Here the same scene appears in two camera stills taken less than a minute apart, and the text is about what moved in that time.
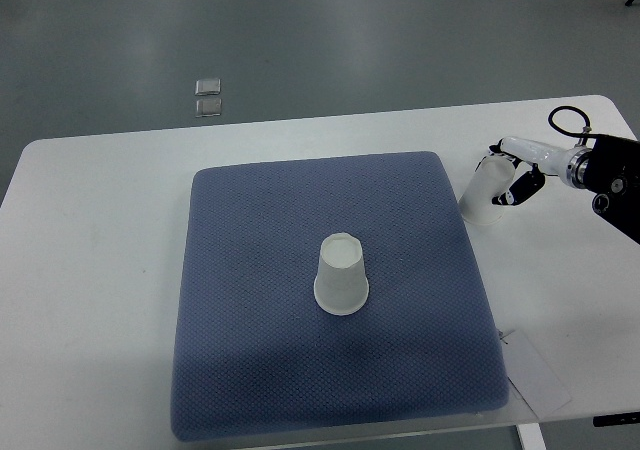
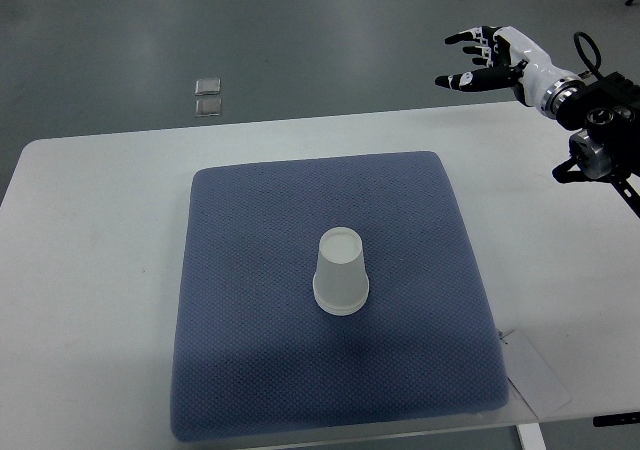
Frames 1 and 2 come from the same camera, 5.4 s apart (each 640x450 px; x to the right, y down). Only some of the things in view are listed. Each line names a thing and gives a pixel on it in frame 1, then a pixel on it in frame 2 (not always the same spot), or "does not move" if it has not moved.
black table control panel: x=616 y=419 does not move
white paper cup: x=490 y=179 to x=341 y=283
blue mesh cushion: x=255 y=356 does not move
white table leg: x=531 y=436 does not move
